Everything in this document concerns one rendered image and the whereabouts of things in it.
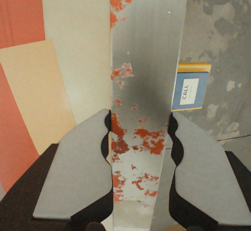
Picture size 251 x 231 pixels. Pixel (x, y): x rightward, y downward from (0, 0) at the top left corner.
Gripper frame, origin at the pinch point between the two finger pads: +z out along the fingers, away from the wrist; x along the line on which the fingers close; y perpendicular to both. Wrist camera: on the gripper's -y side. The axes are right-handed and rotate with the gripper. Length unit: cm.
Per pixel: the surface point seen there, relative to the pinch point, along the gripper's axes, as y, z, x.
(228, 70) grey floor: 38, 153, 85
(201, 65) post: 5.6, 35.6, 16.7
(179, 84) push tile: 9.8, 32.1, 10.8
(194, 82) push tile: 9.5, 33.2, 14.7
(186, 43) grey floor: 16, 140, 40
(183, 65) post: 5.5, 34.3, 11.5
